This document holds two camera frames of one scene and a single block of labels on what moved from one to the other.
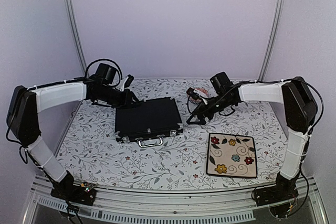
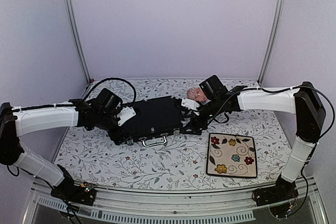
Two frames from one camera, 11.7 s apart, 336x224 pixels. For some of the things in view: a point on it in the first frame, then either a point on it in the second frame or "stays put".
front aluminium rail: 217,205 stays put
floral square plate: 231,156 stays put
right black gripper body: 211,113 -> 195,120
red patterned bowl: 203,90 -> 196,93
